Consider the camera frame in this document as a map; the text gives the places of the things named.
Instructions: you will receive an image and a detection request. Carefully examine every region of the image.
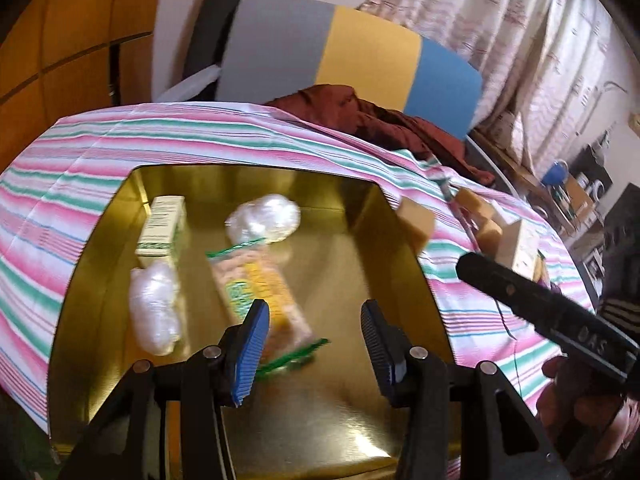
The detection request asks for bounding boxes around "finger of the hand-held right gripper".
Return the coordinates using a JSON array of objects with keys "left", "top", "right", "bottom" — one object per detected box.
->
[{"left": 456, "top": 252, "right": 557, "bottom": 329}]

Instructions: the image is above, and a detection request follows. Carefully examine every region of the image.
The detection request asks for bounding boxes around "gold tin box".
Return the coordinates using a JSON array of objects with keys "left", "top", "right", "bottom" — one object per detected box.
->
[{"left": 47, "top": 162, "right": 463, "bottom": 480}]

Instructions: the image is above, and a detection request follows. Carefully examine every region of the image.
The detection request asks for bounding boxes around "green and white carton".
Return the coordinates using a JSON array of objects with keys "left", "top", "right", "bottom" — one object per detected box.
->
[{"left": 136, "top": 196, "right": 187, "bottom": 271}]

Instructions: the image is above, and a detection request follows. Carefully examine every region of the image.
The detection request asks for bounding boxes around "person's right hand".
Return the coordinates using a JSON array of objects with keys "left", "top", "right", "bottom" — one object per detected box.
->
[{"left": 536, "top": 355, "right": 640, "bottom": 461}]

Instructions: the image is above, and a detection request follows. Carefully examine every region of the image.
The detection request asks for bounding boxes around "striped tablecloth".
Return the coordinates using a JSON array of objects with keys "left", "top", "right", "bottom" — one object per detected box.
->
[{"left": 0, "top": 101, "right": 596, "bottom": 480}]

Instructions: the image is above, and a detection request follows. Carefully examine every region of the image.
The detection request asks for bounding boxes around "grey yellow blue chair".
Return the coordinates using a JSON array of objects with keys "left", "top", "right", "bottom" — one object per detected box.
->
[{"left": 152, "top": 0, "right": 501, "bottom": 186}]

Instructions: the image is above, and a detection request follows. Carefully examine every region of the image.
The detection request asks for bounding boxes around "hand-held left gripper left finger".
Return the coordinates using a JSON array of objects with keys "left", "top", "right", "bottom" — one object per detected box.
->
[{"left": 60, "top": 299, "right": 272, "bottom": 480}]

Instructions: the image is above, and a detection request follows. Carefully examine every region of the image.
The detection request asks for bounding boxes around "wooden side desk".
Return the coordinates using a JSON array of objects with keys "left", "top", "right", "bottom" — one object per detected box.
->
[{"left": 472, "top": 130, "right": 596, "bottom": 221}]

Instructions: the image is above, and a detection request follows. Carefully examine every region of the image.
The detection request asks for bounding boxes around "dark red cloth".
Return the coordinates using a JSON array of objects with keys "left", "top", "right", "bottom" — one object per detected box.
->
[{"left": 265, "top": 84, "right": 496, "bottom": 186}]

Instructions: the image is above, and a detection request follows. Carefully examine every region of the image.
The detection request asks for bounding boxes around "wooden wardrobe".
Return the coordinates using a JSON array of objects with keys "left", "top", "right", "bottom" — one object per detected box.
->
[{"left": 0, "top": 0, "right": 168, "bottom": 171}]

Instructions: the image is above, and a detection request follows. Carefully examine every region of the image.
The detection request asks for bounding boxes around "cracker packet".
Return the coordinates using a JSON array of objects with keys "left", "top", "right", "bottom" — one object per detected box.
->
[{"left": 206, "top": 240, "right": 331, "bottom": 376}]

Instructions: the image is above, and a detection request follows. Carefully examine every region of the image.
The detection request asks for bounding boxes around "patterned curtain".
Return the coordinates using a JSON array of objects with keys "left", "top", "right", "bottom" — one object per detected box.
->
[{"left": 357, "top": 0, "right": 616, "bottom": 176}]

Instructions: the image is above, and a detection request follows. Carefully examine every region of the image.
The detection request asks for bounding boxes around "white sponge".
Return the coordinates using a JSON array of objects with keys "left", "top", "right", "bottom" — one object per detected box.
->
[{"left": 495, "top": 217, "right": 541, "bottom": 276}]

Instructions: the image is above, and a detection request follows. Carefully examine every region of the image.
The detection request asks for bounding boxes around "black appliance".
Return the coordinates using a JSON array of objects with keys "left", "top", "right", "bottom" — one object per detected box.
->
[{"left": 570, "top": 142, "right": 613, "bottom": 196}]

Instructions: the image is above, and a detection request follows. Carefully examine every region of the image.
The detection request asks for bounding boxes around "white plastic bag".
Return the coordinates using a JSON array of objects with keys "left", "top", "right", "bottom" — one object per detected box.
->
[
  {"left": 225, "top": 193, "right": 302, "bottom": 246},
  {"left": 129, "top": 264, "right": 182, "bottom": 357}
]

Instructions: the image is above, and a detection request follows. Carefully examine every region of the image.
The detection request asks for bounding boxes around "blue cup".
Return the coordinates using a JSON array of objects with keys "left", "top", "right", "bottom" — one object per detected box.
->
[{"left": 541, "top": 159, "right": 571, "bottom": 187}]

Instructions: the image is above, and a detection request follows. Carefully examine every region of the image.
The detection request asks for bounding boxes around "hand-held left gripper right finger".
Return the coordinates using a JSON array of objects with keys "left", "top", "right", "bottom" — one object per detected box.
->
[{"left": 360, "top": 299, "right": 571, "bottom": 480}]

